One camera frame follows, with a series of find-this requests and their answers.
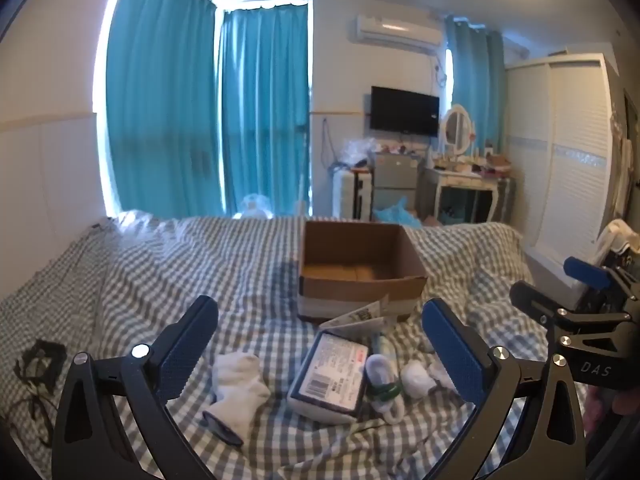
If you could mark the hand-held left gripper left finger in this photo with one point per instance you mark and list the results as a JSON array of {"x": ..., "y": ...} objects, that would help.
[{"x": 187, "y": 342}]

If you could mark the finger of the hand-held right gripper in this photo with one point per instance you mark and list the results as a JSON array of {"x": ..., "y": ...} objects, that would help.
[
  {"x": 585, "y": 269},
  {"x": 542, "y": 305}
]

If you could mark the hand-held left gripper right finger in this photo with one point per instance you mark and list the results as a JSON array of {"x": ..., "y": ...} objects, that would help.
[{"x": 452, "y": 350}]

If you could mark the white sock with dark toe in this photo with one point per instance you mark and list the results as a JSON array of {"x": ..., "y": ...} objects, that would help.
[{"x": 240, "y": 385}]

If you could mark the white and green sock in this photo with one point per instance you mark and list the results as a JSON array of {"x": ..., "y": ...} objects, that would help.
[{"x": 382, "y": 380}]

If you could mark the blue and white tissue pack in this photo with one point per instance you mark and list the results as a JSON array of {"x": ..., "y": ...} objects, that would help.
[{"x": 330, "y": 380}]

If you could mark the cardboard box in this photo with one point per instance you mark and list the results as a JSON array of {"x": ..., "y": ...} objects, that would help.
[{"x": 350, "y": 247}]

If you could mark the small white sock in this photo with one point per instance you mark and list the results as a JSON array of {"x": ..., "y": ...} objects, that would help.
[{"x": 440, "y": 374}]

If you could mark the white cloth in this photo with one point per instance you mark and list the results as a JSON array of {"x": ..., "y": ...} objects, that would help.
[{"x": 617, "y": 235}]

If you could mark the checked bed sheet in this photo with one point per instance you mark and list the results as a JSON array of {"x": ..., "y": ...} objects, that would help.
[{"x": 175, "y": 265}]

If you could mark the printed paper leaflet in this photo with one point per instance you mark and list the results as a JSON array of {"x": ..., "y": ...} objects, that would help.
[{"x": 357, "y": 320}]

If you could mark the white wardrobe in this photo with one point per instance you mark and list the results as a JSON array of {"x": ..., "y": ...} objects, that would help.
[{"x": 565, "y": 155}]

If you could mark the white dressing table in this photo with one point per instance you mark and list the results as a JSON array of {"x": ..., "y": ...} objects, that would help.
[{"x": 465, "y": 182}]

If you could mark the blue plastic bag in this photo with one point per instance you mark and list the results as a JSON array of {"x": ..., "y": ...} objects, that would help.
[{"x": 397, "y": 214}]

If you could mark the white plush toy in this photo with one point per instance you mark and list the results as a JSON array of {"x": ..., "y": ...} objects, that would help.
[{"x": 255, "y": 206}]

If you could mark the small grey fridge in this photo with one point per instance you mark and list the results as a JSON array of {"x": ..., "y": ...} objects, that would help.
[{"x": 395, "y": 180}]

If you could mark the white suitcase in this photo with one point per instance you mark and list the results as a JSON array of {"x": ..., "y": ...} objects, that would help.
[{"x": 350, "y": 192}]

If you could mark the oval vanity mirror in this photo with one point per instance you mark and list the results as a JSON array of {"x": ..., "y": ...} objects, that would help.
[{"x": 456, "y": 129}]

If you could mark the clear plastic bag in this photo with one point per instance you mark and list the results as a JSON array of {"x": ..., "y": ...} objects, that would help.
[{"x": 360, "y": 149}]

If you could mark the narrow teal curtain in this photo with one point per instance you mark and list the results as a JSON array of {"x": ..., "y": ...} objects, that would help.
[{"x": 475, "y": 75}]

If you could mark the wide teal curtain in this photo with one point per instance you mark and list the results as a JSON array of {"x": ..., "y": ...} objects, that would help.
[{"x": 160, "y": 105}]

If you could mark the white air conditioner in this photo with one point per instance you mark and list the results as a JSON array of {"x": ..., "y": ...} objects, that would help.
[{"x": 395, "y": 32}]

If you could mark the black wall television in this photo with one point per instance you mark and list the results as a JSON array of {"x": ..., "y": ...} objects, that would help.
[{"x": 404, "y": 110}]

